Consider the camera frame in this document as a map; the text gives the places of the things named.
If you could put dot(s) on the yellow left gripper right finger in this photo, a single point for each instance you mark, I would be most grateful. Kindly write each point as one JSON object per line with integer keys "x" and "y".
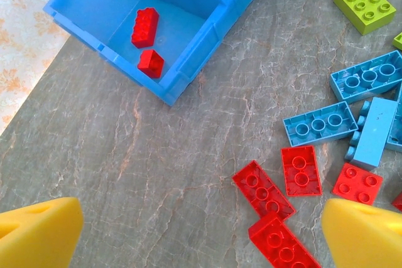
{"x": 364, "y": 239}

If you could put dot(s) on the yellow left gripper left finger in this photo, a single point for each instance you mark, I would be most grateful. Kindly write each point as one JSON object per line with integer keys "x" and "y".
{"x": 37, "y": 236}

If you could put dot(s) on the blue two-by-four lego brick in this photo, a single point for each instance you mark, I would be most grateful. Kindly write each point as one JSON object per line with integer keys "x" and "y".
{"x": 375, "y": 133}
{"x": 396, "y": 130}
{"x": 364, "y": 76}
{"x": 318, "y": 123}

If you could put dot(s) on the small red lego brick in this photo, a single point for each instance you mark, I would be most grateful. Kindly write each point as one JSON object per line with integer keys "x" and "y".
{"x": 151, "y": 63}

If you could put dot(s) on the red two-by-four lego brick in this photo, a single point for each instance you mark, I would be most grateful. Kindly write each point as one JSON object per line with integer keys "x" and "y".
{"x": 145, "y": 28}
{"x": 262, "y": 191}
{"x": 279, "y": 243}

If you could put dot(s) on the red two-by-two lego brick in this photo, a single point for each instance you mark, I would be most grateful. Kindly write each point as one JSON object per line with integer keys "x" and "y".
{"x": 358, "y": 183}

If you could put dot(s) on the red two-by-three lego brick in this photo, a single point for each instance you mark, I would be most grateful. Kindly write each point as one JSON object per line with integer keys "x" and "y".
{"x": 301, "y": 170}

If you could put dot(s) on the green two-by-four lego brick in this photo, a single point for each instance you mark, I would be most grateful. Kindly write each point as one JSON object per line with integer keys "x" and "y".
{"x": 364, "y": 6}

